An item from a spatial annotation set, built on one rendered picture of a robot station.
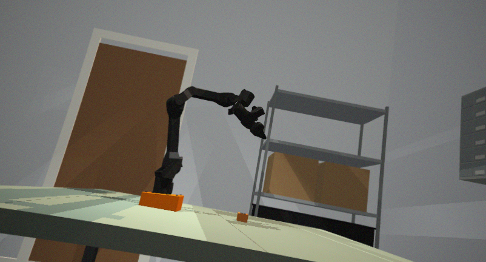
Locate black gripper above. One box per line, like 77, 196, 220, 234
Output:
239, 111, 267, 139

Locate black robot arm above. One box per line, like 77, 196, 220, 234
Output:
152, 86, 265, 195

